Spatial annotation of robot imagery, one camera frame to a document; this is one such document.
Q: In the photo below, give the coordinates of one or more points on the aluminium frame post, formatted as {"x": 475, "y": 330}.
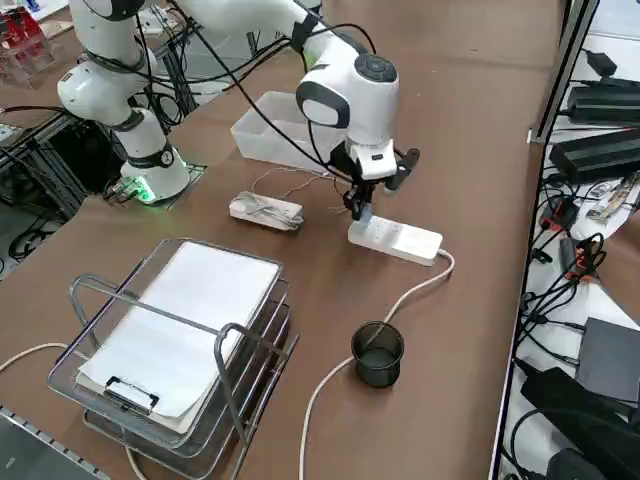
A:
{"x": 570, "y": 60}

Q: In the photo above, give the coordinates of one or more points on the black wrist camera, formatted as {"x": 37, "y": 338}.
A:
{"x": 402, "y": 167}

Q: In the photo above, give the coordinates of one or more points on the small black plug adapter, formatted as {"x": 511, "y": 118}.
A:
{"x": 602, "y": 62}

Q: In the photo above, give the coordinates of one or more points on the clear rack with red packets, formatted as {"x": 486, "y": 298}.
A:
{"x": 25, "y": 50}

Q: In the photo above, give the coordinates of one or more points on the black clipboard clip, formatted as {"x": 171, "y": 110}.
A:
{"x": 131, "y": 397}

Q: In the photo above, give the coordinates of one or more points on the large black power adapter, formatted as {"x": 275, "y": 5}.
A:
{"x": 595, "y": 157}
{"x": 605, "y": 102}

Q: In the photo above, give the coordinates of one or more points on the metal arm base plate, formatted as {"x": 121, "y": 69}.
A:
{"x": 195, "y": 172}

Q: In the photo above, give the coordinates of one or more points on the long white power strip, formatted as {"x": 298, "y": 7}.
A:
{"x": 410, "y": 242}

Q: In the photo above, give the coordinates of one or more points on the black mesh pen cup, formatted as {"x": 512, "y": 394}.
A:
{"x": 377, "y": 370}

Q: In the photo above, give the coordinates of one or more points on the black bag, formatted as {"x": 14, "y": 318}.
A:
{"x": 575, "y": 415}

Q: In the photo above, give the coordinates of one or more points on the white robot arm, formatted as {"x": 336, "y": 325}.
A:
{"x": 350, "y": 100}

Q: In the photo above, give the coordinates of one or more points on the dark grey flat box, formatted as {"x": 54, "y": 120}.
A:
{"x": 610, "y": 360}

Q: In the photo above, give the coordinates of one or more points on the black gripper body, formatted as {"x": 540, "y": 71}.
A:
{"x": 344, "y": 164}

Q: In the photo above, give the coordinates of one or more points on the white paper stack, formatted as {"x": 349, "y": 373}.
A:
{"x": 200, "y": 300}

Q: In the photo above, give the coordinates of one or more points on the translucent plastic bin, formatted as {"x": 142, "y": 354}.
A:
{"x": 260, "y": 135}

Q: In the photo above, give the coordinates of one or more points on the blue-wrapped phone charger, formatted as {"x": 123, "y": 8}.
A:
{"x": 366, "y": 217}

